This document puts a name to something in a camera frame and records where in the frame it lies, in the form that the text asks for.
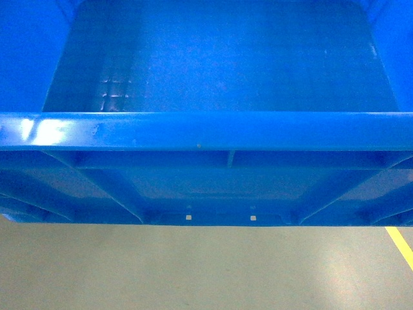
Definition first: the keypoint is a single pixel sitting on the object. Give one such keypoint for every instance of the blue plastic crate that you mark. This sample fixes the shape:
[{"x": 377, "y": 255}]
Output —
[{"x": 240, "y": 113}]

